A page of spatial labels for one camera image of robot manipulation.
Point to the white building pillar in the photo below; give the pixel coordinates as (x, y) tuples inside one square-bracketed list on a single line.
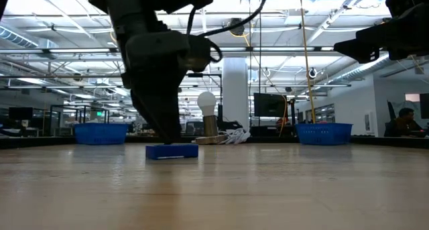
[(234, 89)]

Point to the person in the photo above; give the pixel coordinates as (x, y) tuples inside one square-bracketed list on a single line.
[(403, 126)]

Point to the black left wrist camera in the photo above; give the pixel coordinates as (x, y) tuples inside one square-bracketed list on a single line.
[(199, 54)]

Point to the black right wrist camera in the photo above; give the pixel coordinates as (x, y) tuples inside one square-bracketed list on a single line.
[(409, 2)]

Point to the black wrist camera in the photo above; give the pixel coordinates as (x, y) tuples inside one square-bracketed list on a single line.
[(409, 2), (199, 54)]

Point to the royal blue power adapter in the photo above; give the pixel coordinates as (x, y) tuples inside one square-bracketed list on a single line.
[(171, 151)]

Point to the blue plastic basket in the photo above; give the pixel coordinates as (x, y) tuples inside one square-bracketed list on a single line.
[(323, 134), (100, 134)]

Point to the brass desk lamp white bulb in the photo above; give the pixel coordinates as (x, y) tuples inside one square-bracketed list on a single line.
[(206, 102)]

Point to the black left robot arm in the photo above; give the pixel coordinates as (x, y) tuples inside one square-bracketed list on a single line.
[(140, 8)]

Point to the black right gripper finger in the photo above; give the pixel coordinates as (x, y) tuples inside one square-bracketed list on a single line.
[(365, 48), (365, 35)]

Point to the black background monitor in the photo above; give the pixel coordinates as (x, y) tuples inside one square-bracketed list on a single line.
[(269, 105)]

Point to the black background frame stand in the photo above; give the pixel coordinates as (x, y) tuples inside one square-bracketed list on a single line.
[(204, 75)]

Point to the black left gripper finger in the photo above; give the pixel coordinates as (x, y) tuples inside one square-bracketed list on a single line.
[(147, 117), (167, 109)]

